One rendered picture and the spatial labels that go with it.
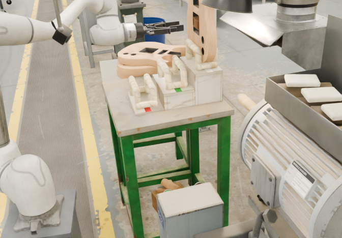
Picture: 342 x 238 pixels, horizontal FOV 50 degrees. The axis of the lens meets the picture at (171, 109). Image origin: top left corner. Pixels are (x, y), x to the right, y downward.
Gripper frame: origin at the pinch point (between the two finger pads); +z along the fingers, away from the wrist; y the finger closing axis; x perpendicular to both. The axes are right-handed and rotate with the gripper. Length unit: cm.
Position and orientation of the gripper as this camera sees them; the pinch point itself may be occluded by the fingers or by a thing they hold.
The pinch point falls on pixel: (175, 26)
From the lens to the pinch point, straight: 186.0
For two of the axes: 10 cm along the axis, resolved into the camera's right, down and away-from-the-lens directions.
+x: -0.5, -8.9, -4.5
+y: 2.5, 4.3, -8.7
